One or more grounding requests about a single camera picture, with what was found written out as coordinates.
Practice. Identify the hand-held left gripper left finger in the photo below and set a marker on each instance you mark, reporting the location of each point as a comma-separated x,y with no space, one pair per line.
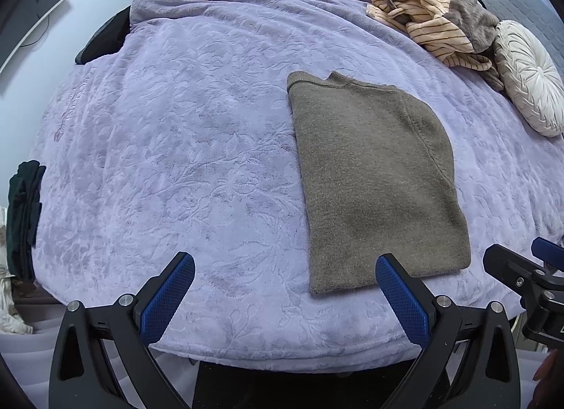
169,299

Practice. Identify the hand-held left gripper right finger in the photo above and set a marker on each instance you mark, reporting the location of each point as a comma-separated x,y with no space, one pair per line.
403,303

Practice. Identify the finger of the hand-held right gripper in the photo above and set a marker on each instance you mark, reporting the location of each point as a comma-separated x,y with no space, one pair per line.
506,265
548,250

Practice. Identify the olive knit sweater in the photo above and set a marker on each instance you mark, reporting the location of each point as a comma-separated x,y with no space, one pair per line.
374,180

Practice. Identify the dark green clothes pile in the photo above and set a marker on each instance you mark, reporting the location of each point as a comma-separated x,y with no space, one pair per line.
24,215

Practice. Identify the person's right hand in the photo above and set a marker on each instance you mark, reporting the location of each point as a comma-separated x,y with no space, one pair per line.
550,382

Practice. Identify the lilac embossed blanket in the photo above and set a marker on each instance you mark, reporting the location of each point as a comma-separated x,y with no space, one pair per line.
176,149

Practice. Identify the beige crumpled cloth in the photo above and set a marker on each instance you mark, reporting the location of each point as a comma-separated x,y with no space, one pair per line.
11,316

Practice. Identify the round pleated white cushion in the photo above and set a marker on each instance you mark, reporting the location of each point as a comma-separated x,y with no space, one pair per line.
528,78

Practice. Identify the brown fuzzy garment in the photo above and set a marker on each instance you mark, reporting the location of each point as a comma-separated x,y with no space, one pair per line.
471,16

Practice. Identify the curved monitor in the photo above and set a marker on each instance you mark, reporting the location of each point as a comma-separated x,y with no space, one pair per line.
35,12

